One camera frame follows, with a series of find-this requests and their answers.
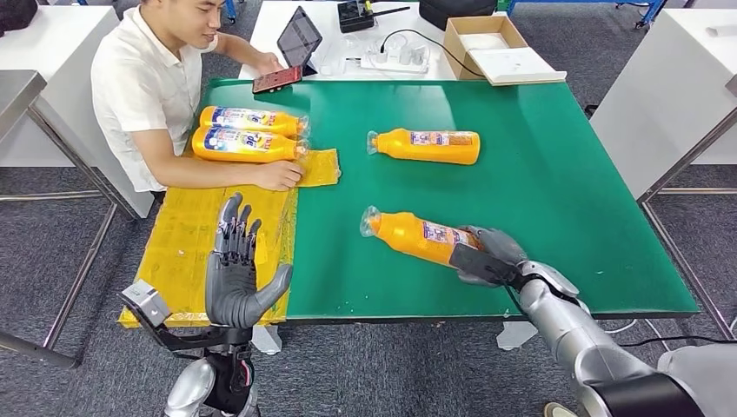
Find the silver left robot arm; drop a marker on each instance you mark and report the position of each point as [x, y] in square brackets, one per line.
[190, 391]

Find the white cabinet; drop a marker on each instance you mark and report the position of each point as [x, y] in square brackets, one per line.
[668, 86]
[52, 57]

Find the brown cardboard box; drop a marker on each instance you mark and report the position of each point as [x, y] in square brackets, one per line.
[455, 53]

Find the steel table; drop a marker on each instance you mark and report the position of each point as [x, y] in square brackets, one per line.
[17, 95]

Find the yellow taped cardboard sheet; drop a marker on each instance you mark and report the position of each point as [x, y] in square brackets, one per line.
[173, 253]

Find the dark smartphone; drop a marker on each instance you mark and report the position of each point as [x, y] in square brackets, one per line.
[277, 79]

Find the black radio device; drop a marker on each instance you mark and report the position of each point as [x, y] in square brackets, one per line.
[354, 15]

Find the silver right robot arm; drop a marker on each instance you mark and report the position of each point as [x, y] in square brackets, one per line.
[570, 334]

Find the steel table frame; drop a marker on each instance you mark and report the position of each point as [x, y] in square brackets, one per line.
[685, 158]

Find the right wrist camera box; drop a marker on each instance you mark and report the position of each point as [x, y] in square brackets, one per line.
[478, 265]

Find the black tablet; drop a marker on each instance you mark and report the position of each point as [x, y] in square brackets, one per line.
[299, 39]

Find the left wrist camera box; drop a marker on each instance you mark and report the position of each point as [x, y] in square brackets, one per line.
[147, 302]

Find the white power strip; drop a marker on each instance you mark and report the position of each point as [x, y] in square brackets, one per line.
[397, 66]

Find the green table mat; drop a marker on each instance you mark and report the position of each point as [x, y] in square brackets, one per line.
[576, 184]

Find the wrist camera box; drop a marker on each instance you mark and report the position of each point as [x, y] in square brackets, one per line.
[478, 265]
[147, 302]

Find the white paper roll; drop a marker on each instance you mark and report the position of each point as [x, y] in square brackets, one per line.
[722, 30]

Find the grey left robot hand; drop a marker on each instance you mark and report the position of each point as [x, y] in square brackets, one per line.
[230, 293]

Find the orange detergent bottle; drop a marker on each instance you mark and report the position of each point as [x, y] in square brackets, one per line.
[242, 147]
[247, 119]
[414, 151]
[409, 236]

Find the white table foot plate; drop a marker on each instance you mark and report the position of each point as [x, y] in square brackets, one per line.
[512, 336]
[266, 340]

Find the black bag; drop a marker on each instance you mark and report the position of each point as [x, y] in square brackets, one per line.
[455, 11]
[17, 14]

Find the white desk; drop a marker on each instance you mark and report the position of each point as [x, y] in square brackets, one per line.
[339, 20]

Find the white box lid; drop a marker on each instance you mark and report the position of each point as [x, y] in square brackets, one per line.
[518, 65]

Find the blue wheeled cart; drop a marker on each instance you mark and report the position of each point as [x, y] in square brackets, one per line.
[648, 11]

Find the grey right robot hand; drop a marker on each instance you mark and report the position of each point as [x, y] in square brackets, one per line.
[501, 244]

